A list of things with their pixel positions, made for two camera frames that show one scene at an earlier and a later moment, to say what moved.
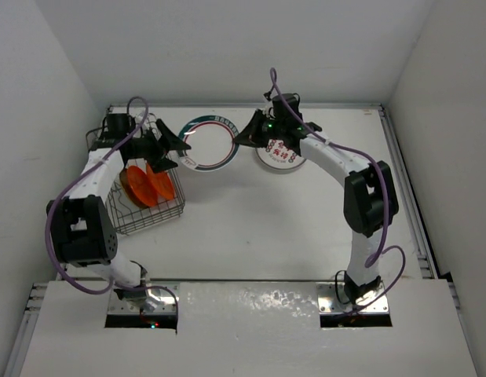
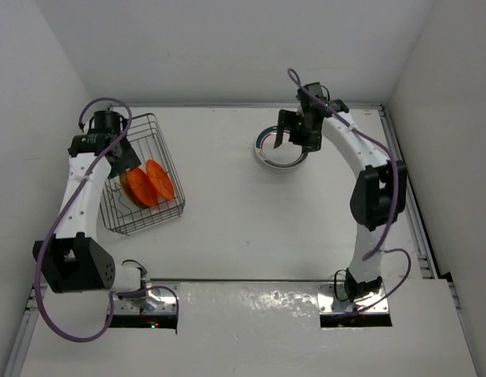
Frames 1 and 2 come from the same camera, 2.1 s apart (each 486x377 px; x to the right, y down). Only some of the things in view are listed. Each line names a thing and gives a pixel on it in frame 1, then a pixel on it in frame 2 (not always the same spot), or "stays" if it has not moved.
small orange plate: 162,183 stays
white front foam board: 247,329 stays
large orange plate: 142,187 stays
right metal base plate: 328,302 stays
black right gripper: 252,135 → 290,118
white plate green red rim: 211,138 → 285,155
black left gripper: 169,143 → 127,162
